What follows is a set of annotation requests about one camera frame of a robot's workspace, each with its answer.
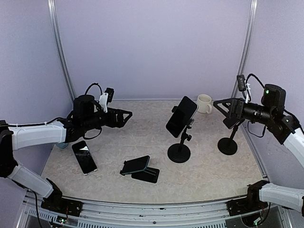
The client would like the black round-base phone stand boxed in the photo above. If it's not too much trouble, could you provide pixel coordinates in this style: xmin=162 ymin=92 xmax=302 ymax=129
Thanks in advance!
xmin=167 ymin=106 xmax=194 ymax=163

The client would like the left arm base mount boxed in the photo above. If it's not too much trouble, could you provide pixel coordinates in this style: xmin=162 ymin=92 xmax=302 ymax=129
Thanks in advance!
xmin=41 ymin=196 xmax=83 ymax=217

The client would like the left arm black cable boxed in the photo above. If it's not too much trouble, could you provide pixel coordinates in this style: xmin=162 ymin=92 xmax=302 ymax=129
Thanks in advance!
xmin=84 ymin=82 xmax=103 ymax=98

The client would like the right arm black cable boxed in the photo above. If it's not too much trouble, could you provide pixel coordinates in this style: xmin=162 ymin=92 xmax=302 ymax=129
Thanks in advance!
xmin=246 ymin=73 xmax=266 ymax=95

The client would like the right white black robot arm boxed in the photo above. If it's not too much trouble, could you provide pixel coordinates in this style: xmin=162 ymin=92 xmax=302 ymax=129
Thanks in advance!
xmin=213 ymin=84 xmax=304 ymax=213

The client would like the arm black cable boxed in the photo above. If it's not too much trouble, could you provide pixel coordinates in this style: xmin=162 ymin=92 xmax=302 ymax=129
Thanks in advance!
xmin=84 ymin=82 xmax=103 ymax=98
xmin=246 ymin=73 xmax=266 ymax=95

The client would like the white ceramic mug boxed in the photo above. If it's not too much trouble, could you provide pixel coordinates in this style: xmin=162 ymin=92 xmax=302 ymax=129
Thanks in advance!
xmin=196 ymin=94 xmax=212 ymax=114

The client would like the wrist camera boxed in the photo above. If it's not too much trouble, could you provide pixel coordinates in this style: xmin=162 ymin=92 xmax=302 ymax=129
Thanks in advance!
xmin=99 ymin=88 xmax=114 ymax=113
xmin=237 ymin=75 xmax=251 ymax=103

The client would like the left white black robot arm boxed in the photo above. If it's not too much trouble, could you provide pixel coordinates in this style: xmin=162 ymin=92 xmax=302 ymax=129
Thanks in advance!
xmin=0 ymin=93 xmax=133 ymax=211

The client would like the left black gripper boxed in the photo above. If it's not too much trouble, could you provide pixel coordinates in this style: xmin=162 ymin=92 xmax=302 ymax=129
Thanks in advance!
xmin=82 ymin=107 xmax=133 ymax=131

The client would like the silver edged black smartphone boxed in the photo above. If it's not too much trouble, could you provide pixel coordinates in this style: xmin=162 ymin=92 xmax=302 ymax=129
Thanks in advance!
xmin=166 ymin=96 xmax=198 ymax=138

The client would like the purple edged black smartphone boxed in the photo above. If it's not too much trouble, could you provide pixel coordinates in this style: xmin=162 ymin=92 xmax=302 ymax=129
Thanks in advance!
xmin=223 ymin=118 xmax=245 ymax=129

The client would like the right aluminium corner post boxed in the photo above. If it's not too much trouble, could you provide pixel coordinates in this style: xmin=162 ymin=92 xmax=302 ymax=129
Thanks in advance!
xmin=231 ymin=0 xmax=258 ymax=99

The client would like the aluminium front rail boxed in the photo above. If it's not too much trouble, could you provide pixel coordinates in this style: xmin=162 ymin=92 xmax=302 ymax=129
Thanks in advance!
xmin=15 ymin=192 xmax=293 ymax=228

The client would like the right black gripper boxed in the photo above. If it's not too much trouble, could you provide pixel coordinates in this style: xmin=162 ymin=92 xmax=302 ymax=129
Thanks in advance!
xmin=214 ymin=97 xmax=275 ymax=125

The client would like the black smartphone on white stand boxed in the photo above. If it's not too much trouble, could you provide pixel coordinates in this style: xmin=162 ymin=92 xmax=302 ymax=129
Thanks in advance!
xmin=72 ymin=141 xmax=97 ymax=175

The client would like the light blue small object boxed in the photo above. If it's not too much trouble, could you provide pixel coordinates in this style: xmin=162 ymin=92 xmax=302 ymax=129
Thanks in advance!
xmin=56 ymin=142 xmax=69 ymax=149

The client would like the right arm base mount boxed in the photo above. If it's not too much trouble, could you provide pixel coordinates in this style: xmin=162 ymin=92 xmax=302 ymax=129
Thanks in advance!
xmin=227 ymin=180 xmax=270 ymax=216

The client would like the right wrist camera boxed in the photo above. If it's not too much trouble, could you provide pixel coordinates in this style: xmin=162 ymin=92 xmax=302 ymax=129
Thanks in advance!
xmin=237 ymin=75 xmax=251 ymax=103

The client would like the aluminium corner post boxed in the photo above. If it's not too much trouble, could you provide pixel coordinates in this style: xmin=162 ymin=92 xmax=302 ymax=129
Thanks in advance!
xmin=231 ymin=0 xmax=258 ymax=99
xmin=47 ymin=0 xmax=76 ymax=102

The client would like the black folding phone stand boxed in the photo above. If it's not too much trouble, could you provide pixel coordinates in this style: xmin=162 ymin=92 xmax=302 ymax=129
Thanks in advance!
xmin=131 ymin=167 xmax=160 ymax=183

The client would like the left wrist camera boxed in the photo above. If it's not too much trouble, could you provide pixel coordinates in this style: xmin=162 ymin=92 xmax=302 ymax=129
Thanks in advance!
xmin=99 ymin=88 xmax=114 ymax=113

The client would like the left aluminium corner post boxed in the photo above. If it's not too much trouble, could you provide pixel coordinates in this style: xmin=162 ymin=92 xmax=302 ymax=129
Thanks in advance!
xmin=47 ymin=0 xmax=76 ymax=102

